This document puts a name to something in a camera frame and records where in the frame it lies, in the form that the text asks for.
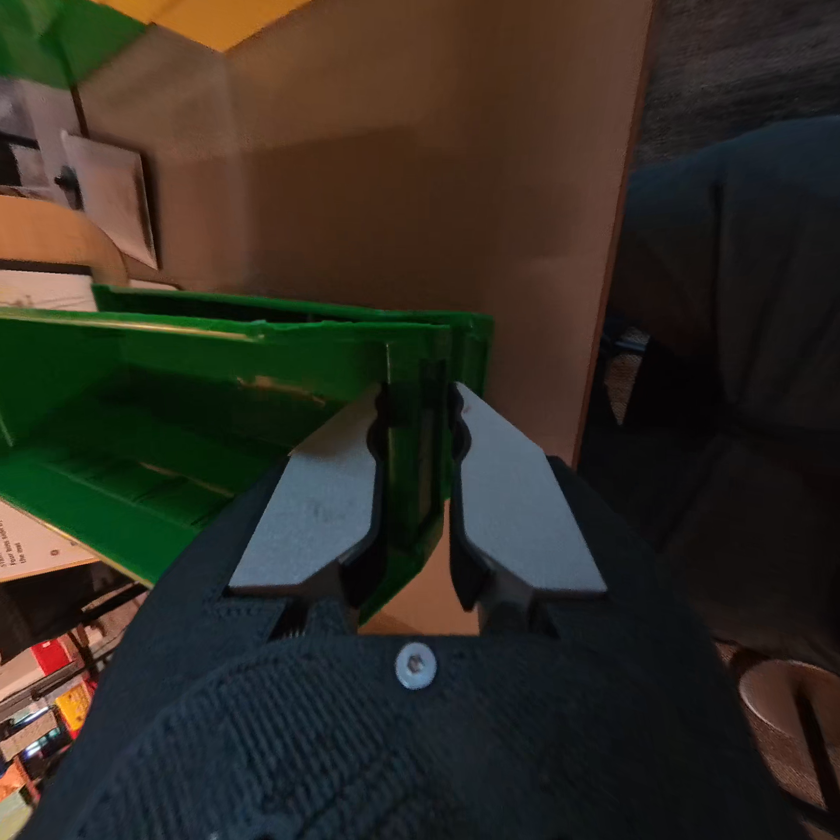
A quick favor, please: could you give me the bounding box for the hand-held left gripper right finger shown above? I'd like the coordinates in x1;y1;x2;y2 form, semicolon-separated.
448;382;609;616

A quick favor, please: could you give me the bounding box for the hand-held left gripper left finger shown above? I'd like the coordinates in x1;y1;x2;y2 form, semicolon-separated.
228;384;389;610

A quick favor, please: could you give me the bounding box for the green narrow bin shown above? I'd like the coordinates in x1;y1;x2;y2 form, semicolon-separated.
92;284;495;404
0;307;460;624

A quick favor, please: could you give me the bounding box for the round tan stool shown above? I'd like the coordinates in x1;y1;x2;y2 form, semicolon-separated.
738;658;840;818

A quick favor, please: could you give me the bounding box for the pile of colourful boxes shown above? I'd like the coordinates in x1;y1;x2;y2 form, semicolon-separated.
0;623;106;840

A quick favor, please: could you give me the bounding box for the wooden board stand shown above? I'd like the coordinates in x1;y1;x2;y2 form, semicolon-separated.
0;196;129;286

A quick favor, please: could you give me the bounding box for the yellow wide bin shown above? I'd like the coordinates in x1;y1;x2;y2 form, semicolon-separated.
92;0;309;52

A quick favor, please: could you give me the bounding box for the green wide bin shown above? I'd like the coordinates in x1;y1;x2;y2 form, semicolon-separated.
0;0;147;89

